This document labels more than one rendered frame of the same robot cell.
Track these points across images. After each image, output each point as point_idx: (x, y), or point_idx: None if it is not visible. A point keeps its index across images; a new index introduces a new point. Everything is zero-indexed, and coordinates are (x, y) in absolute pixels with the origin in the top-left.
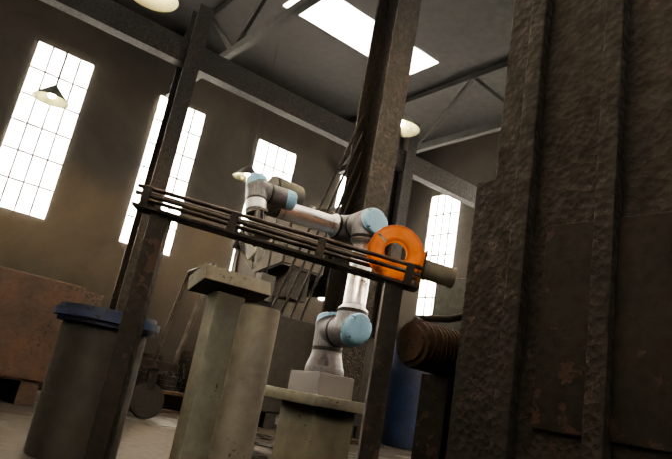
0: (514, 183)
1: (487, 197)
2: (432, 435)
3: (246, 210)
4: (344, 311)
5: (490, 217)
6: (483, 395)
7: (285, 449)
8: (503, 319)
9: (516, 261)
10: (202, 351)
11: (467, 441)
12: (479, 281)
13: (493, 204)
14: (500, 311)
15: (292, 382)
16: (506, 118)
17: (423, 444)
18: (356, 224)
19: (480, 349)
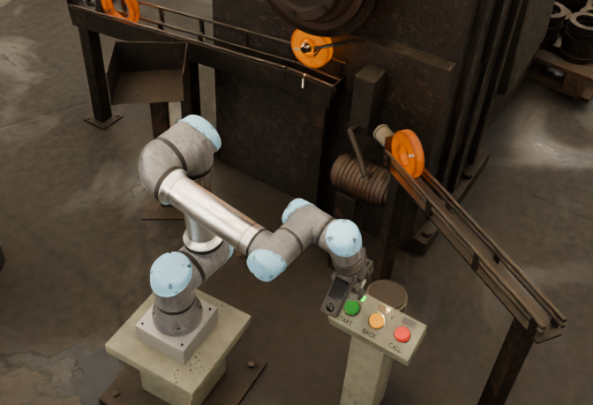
0: (462, 61)
1: (452, 78)
2: (360, 220)
3: (360, 269)
4: (222, 243)
5: (451, 88)
6: (433, 174)
7: (205, 386)
8: (454, 137)
9: (464, 106)
10: (386, 373)
11: None
12: (440, 127)
13: (454, 79)
14: (445, 133)
15: (189, 354)
16: (469, 18)
17: None
18: (207, 157)
19: (435, 158)
